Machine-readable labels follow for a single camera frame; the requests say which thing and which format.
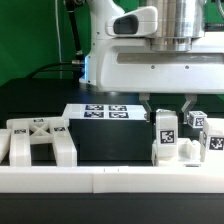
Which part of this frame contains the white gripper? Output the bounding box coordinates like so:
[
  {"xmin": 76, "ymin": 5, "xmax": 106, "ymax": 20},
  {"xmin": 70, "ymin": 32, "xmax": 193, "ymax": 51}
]
[{"xmin": 96, "ymin": 32, "xmax": 224, "ymax": 123}]

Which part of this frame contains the white chair seat part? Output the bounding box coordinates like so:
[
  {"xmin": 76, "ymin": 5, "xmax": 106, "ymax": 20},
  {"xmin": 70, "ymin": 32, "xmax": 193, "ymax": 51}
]
[{"xmin": 151, "ymin": 138, "xmax": 224, "ymax": 168}]

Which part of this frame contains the white chair back frame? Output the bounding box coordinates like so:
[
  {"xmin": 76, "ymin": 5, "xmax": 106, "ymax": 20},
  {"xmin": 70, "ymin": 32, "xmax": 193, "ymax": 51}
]
[{"xmin": 0, "ymin": 117, "xmax": 77, "ymax": 167}]

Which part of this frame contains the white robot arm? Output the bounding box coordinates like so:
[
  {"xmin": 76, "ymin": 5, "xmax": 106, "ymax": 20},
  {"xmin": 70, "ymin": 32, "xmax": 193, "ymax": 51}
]
[{"xmin": 85, "ymin": 0, "xmax": 224, "ymax": 113}]

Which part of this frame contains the white front fence bar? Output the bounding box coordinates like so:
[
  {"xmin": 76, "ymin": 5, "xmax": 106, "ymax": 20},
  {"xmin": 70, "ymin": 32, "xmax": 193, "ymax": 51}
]
[{"xmin": 0, "ymin": 166, "xmax": 224, "ymax": 193}]

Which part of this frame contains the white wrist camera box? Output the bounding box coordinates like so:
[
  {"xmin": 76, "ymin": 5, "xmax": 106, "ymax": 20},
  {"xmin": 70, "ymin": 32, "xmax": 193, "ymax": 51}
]
[{"xmin": 105, "ymin": 6, "xmax": 158, "ymax": 37}]

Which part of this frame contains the white marker base plate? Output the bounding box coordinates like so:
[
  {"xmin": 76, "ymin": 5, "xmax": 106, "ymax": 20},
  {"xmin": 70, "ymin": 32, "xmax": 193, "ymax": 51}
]
[{"xmin": 63, "ymin": 104, "xmax": 146, "ymax": 120}]

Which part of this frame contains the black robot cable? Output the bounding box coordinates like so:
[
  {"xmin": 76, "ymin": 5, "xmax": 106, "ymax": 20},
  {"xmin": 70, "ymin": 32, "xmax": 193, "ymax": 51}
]
[{"xmin": 25, "ymin": 0, "xmax": 86, "ymax": 80}]

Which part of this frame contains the white thin cable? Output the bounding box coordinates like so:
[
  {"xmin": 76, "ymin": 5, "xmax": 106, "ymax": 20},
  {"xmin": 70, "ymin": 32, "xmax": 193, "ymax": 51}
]
[{"xmin": 54, "ymin": 0, "xmax": 64, "ymax": 80}]

